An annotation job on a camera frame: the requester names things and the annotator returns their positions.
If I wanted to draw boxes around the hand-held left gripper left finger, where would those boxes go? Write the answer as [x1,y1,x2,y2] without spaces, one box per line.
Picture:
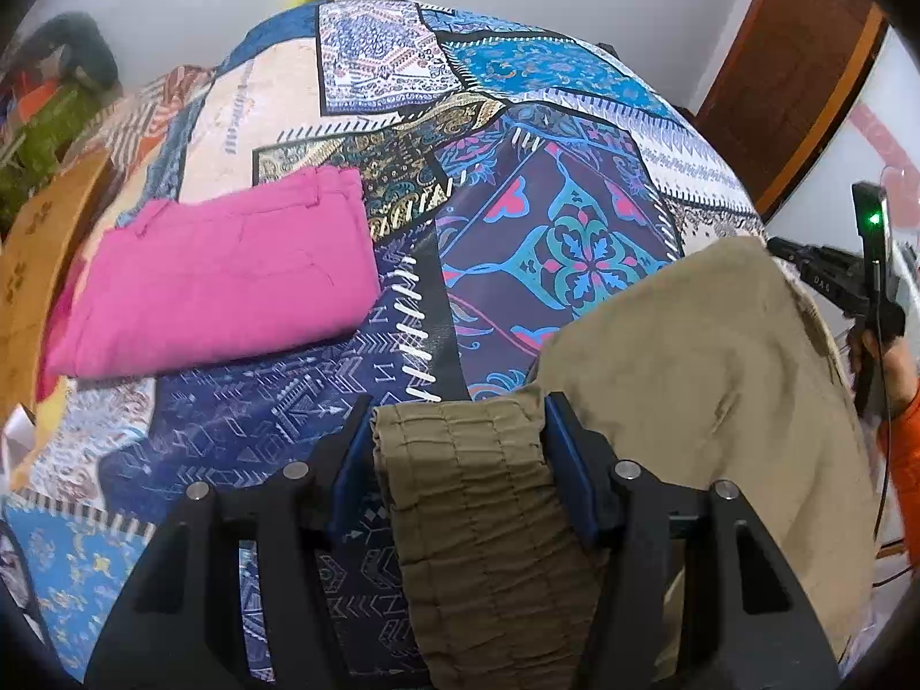
[85,394,377,690]

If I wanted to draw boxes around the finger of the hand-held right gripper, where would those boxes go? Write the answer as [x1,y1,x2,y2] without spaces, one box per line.
[766,236,874,303]

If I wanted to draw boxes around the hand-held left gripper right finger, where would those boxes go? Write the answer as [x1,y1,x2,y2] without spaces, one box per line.
[542,392,844,690]

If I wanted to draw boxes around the khaki pants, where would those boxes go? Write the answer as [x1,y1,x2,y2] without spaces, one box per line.
[370,236,881,690]

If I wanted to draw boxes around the pink folded pants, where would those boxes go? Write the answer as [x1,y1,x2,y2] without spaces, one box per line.
[37,165,382,404]

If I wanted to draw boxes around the person's right hand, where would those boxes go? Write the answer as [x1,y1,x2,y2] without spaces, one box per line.
[846,322,920,421]

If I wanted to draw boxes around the wooden door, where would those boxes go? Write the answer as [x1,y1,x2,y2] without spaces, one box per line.
[693,0,891,220]

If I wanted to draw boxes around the patchwork printed bed sheet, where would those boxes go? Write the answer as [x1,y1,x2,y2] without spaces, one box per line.
[0,0,769,690]

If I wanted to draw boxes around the wooden headboard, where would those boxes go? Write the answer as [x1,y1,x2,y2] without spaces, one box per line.
[0,147,120,432]

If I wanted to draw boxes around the pile of clothes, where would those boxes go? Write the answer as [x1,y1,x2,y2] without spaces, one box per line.
[0,10,123,231]

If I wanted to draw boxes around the black cable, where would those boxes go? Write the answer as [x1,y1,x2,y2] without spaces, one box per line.
[866,316,908,591]

